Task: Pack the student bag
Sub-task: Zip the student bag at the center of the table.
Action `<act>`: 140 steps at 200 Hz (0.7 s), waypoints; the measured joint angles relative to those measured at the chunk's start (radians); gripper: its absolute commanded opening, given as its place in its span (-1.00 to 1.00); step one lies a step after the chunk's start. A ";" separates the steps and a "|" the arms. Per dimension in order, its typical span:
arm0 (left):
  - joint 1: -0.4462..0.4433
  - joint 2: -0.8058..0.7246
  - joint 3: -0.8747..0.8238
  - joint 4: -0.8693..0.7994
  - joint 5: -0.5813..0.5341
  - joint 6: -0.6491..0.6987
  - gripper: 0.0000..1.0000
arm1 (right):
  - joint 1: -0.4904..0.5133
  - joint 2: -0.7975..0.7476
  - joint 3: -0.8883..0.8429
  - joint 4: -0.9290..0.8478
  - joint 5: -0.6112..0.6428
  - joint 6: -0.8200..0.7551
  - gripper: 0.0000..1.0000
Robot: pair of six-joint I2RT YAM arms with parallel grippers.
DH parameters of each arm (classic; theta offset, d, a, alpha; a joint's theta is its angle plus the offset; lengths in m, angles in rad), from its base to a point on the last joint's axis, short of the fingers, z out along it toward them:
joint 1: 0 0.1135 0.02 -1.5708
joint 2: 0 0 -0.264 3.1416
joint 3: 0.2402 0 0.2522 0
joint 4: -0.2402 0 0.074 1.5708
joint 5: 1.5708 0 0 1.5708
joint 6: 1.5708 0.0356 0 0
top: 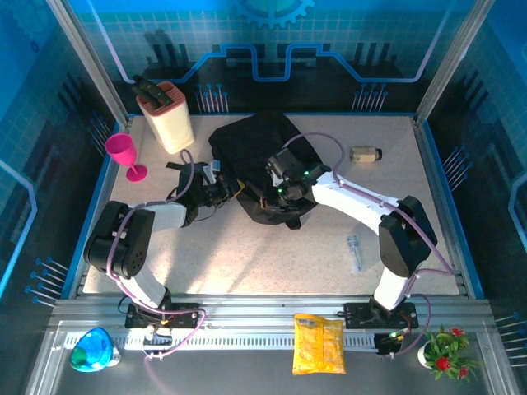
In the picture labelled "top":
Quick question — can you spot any blue glass ornament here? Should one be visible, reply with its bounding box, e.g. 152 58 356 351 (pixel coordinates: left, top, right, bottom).
68 327 121 374

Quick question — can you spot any cream orange knife block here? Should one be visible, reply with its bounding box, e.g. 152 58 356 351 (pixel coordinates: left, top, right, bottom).
136 81 195 156

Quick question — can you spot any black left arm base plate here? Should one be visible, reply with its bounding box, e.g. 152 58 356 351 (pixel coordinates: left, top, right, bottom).
124 302 206 329

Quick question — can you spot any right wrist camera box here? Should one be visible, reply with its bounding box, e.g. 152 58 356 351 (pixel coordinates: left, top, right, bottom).
266 162 289 187

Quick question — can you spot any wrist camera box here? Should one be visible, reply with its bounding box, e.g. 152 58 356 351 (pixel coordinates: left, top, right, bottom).
266 162 289 187
203 160 222 186

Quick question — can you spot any white slotted cable duct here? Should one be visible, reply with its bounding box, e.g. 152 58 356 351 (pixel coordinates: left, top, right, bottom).
63 331 380 351

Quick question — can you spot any yellow snack bag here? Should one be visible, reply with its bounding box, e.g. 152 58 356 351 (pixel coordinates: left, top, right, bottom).
291 313 347 376

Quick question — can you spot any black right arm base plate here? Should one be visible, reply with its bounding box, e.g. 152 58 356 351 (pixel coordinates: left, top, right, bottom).
343 301 420 329

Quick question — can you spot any clear plastic packet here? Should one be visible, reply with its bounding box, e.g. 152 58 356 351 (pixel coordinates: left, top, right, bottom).
345 232 367 275

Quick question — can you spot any potted plant with red flowers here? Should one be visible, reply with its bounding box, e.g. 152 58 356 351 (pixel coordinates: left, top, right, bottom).
416 323 481 382

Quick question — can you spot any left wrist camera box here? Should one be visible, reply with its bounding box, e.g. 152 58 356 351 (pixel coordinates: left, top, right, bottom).
203 160 222 186

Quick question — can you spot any aluminium frame post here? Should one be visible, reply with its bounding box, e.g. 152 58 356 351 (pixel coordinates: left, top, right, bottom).
44 0 133 128
413 0 497 124

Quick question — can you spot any aluminium frame rail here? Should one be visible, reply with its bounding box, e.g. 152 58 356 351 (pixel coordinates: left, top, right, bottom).
49 294 493 330

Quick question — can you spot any pink plastic goblet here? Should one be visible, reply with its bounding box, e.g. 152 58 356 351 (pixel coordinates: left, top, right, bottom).
104 132 148 183

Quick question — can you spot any black backpack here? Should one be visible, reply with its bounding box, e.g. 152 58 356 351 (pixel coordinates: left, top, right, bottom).
166 111 324 230

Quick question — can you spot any black handled knife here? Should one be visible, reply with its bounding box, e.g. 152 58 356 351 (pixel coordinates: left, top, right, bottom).
144 86 174 109
131 74 161 102

